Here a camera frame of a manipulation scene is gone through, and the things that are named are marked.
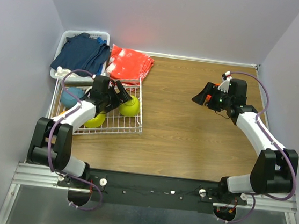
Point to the dark blue denim cloth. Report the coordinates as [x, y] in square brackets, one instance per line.
[79, 52]

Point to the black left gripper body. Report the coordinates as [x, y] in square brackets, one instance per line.
[112, 102]

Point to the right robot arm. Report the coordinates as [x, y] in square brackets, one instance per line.
[276, 166]

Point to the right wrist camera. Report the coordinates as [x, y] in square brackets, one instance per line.
[224, 86]

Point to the lime green bowl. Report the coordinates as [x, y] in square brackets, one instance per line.
[96, 122]
[130, 108]

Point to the aluminium frame rail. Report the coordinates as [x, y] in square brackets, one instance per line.
[41, 176]

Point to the blue bowl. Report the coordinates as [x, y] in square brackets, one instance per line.
[68, 100]

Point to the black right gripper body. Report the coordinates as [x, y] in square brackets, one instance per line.
[224, 100]

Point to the white plastic basket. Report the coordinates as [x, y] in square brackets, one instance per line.
[72, 33]

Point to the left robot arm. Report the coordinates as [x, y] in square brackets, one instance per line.
[52, 138]

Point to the white cloth bag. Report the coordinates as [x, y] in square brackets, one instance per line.
[64, 72]

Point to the red white tie-dye towel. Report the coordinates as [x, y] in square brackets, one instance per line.
[128, 65]

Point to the white wire dish rack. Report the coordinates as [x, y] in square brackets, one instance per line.
[115, 122]

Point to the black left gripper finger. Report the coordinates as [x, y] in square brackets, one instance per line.
[111, 87]
[123, 95]

